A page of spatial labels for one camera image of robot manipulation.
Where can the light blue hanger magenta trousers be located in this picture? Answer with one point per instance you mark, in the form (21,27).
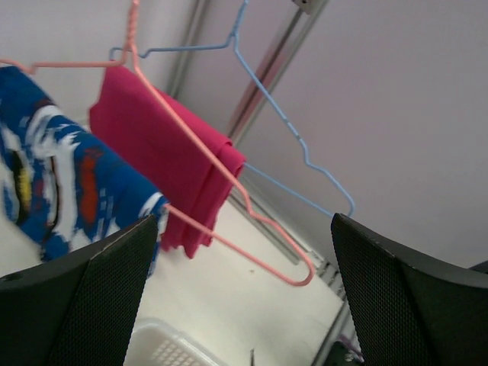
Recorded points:
(233,39)

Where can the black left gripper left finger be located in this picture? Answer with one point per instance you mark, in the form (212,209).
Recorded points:
(78,309)

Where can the blue white patterned trousers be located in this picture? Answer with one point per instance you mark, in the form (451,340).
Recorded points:
(63,187)

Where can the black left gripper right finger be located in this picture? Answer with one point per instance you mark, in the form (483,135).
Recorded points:
(409,308)

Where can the white perforated plastic basket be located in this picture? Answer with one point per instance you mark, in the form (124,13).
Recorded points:
(155,342)

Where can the pink wire hanger blue trousers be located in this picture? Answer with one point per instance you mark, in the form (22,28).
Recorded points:
(129,52)

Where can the right aluminium frame posts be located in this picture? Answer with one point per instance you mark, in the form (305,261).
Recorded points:
(336,348)

